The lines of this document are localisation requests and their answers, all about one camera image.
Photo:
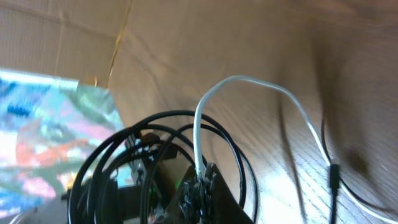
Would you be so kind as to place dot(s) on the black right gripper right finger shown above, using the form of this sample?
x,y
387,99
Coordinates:
x,y
222,207

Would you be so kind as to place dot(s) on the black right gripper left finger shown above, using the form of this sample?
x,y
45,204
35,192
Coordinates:
x,y
187,206

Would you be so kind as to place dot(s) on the colourful blurred background clutter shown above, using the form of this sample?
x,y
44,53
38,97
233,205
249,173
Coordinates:
x,y
49,126

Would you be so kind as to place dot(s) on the brown cardboard panel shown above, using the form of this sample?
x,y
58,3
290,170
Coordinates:
x,y
63,38

